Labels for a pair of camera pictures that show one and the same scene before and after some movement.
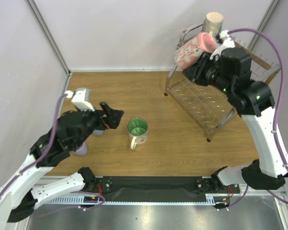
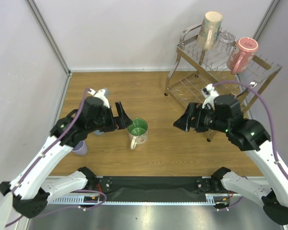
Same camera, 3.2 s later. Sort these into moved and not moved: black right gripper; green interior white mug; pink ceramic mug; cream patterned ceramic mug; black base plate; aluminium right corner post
Moved: black right gripper; pink ceramic mug
Not moved: aluminium right corner post; black base plate; cream patterned ceramic mug; green interior white mug
